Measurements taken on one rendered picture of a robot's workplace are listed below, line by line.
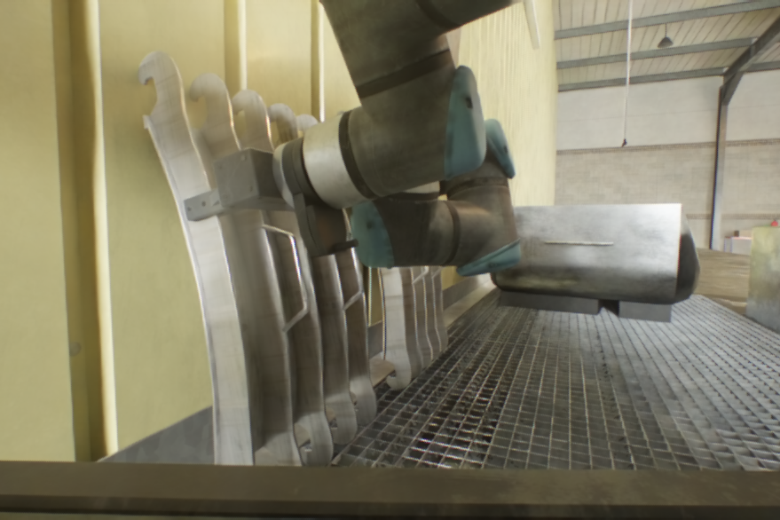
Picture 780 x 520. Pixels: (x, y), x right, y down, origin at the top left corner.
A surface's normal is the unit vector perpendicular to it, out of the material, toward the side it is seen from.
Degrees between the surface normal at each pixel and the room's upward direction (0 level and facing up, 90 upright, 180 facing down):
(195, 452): 90
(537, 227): 89
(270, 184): 77
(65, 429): 90
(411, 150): 122
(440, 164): 141
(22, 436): 90
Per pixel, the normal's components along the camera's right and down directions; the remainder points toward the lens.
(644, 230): -0.55, 0.06
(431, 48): 0.54, 0.18
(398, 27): -0.23, 0.97
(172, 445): 0.92, 0.04
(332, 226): 0.90, -0.18
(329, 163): -0.33, 0.29
